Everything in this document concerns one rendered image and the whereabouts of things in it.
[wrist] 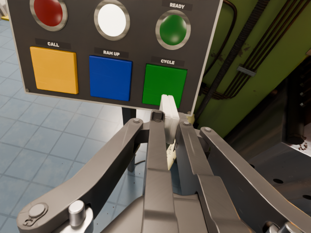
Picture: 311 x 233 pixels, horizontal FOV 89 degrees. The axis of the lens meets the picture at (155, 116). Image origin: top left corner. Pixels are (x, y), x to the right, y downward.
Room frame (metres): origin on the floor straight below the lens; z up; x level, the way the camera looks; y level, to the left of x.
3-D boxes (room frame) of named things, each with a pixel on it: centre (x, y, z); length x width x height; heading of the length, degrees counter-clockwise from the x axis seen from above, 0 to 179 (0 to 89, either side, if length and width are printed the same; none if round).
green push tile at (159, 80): (0.22, 0.00, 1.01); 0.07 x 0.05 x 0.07; 95
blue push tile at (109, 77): (0.21, 0.10, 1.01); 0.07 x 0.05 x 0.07; 95
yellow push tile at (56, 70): (0.21, 0.20, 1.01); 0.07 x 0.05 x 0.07; 95
